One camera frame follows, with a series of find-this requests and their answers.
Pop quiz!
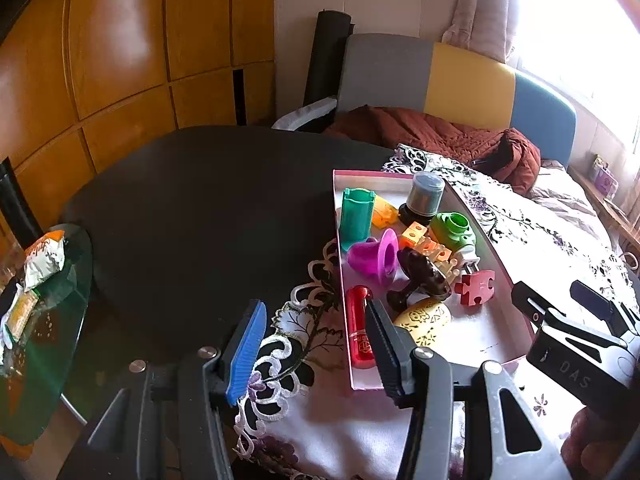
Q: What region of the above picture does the white chair armrest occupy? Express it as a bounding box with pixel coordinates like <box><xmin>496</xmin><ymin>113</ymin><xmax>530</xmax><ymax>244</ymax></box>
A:
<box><xmin>271</xmin><ymin>97</ymin><xmax>338</xmax><ymax>133</ymax></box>

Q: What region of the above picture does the orange block with holes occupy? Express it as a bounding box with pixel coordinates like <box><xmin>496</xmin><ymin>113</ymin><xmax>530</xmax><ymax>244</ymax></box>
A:
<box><xmin>399</xmin><ymin>223</ymin><xmax>451</xmax><ymax>263</ymax></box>

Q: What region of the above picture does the beige curtain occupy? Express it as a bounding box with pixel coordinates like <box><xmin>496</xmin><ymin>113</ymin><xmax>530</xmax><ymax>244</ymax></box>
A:
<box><xmin>442</xmin><ymin>0</ymin><xmax>523</xmax><ymax>63</ymax></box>

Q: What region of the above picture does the black rolled mat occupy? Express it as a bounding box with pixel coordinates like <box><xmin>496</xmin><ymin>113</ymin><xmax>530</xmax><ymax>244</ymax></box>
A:
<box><xmin>305</xmin><ymin>9</ymin><xmax>356</xmax><ymax>108</ymax></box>

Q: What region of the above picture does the green and white toy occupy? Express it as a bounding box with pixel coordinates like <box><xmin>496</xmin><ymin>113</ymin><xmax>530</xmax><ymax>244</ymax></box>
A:
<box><xmin>430</xmin><ymin>211</ymin><xmax>481</xmax><ymax>268</ymax></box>

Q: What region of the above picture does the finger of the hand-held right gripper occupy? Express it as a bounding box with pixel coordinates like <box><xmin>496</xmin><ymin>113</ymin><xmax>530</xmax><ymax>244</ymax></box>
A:
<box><xmin>570</xmin><ymin>280</ymin><xmax>640</xmax><ymax>343</ymax></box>
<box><xmin>511</xmin><ymin>281</ymin><xmax>556</xmax><ymax>331</ymax></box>

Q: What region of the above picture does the green glass side table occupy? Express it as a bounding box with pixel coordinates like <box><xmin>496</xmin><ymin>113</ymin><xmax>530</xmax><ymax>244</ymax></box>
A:
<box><xmin>0</xmin><ymin>222</ymin><xmax>96</xmax><ymax>446</ymax></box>

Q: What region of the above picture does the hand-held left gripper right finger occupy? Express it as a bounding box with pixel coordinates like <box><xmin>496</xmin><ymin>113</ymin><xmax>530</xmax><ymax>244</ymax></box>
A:
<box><xmin>364</xmin><ymin>297</ymin><xmax>573</xmax><ymax>480</ymax></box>

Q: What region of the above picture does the wooden desk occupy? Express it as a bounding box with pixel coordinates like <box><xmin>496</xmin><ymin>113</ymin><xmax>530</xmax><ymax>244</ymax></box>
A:
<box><xmin>570</xmin><ymin>165</ymin><xmax>640</xmax><ymax>256</ymax></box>

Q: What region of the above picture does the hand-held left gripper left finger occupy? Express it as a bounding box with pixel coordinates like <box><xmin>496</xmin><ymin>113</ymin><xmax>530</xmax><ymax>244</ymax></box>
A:
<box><xmin>85</xmin><ymin>299</ymin><xmax>268</xmax><ymax>480</ymax></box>

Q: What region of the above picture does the teal plastic piece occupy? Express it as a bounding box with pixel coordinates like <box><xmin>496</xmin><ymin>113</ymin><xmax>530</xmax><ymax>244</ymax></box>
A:
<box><xmin>341</xmin><ymin>187</ymin><xmax>376</xmax><ymax>243</ymax></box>

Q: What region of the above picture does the white orange snack packet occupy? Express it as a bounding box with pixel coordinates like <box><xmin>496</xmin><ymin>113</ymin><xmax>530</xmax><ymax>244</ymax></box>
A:
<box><xmin>22</xmin><ymin>230</ymin><xmax>68</xmax><ymax>291</ymax></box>

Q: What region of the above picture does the multicolour upholstered chair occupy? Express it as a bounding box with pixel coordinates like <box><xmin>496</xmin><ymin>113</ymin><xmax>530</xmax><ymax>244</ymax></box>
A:
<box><xmin>334</xmin><ymin>34</ymin><xmax>577</xmax><ymax>168</ymax></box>

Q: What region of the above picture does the grey cylinder jar black base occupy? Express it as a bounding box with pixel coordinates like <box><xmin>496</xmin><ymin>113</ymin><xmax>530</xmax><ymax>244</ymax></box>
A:
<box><xmin>400</xmin><ymin>171</ymin><xmax>443</xmax><ymax>226</ymax></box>

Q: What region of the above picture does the yellow green snack packet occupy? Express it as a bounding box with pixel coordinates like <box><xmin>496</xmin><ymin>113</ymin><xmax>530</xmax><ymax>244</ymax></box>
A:
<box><xmin>5</xmin><ymin>290</ymin><xmax>41</xmax><ymax>346</ymax></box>

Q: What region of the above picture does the yellow embossed oval piece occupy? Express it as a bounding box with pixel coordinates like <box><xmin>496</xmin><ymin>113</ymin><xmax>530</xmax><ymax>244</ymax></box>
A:
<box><xmin>392</xmin><ymin>297</ymin><xmax>452</xmax><ymax>348</ymax></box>

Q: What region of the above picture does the dark wooden peg comb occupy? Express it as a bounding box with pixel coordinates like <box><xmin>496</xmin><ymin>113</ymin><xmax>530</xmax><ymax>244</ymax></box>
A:
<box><xmin>386</xmin><ymin>247</ymin><xmax>461</xmax><ymax>311</ymax></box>

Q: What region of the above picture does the wooden wardrobe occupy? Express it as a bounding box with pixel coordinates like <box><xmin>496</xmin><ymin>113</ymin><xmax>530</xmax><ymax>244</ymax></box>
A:
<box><xmin>0</xmin><ymin>0</ymin><xmax>278</xmax><ymax>231</ymax></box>

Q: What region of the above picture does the person's right hand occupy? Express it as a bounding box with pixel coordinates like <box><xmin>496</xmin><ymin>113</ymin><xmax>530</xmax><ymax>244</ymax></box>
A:
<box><xmin>560</xmin><ymin>405</ymin><xmax>618</xmax><ymax>471</ymax></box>

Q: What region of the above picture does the red tube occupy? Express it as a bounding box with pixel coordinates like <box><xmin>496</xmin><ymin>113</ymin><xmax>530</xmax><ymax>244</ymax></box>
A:
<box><xmin>346</xmin><ymin>285</ymin><xmax>377</xmax><ymax>371</ymax></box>

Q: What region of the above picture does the brown quilted jacket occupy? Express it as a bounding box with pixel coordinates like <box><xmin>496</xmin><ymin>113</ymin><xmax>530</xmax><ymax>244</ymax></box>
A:
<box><xmin>322</xmin><ymin>105</ymin><xmax>542</xmax><ymax>196</ymax></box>

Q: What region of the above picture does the red puzzle piece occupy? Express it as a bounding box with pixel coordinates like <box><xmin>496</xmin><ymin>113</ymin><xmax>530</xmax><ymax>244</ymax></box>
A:
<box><xmin>454</xmin><ymin>269</ymin><xmax>497</xmax><ymax>307</ymax></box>

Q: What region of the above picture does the orange curved plastic piece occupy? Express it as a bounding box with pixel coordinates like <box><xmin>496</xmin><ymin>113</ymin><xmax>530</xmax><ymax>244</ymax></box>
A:
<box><xmin>371</xmin><ymin>195</ymin><xmax>400</xmax><ymax>228</ymax></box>

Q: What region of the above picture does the pink cardboard box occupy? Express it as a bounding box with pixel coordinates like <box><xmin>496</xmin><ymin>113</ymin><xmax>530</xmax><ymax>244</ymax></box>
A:
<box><xmin>332</xmin><ymin>169</ymin><xmax>538</xmax><ymax>392</ymax></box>

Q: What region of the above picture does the purple box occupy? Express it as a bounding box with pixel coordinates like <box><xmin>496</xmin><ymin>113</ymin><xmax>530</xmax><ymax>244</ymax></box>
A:
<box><xmin>590</xmin><ymin>155</ymin><xmax>621</xmax><ymax>198</ymax></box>

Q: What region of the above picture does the window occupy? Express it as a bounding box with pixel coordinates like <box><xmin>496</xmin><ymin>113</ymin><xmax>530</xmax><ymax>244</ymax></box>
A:
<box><xmin>510</xmin><ymin>0</ymin><xmax>640</xmax><ymax>151</ymax></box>

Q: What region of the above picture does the magenta plastic cup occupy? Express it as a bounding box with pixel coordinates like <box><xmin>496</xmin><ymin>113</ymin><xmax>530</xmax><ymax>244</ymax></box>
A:
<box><xmin>347</xmin><ymin>228</ymin><xmax>400</xmax><ymax>279</ymax></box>

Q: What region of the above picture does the embroidered floral tablecloth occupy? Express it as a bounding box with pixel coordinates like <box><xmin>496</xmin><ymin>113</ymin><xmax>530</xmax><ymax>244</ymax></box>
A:
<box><xmin>232</xmin><ymin>144</ymin><xmax>640</xmax><ymax>480</ymax></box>

